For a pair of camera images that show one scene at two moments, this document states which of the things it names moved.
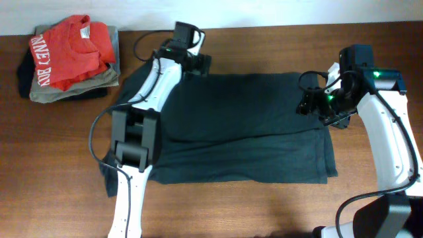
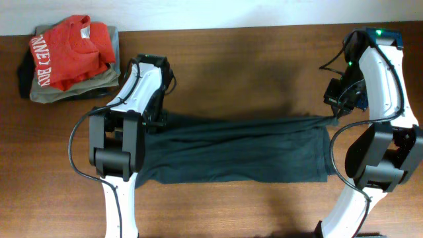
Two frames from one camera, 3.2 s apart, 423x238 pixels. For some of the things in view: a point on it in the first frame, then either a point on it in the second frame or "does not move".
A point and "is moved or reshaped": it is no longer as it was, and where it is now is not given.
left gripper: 196,61 -> 151,122
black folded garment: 24,80 does not move
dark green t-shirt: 232,126 is moved or reshaped
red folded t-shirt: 71,50 does not move
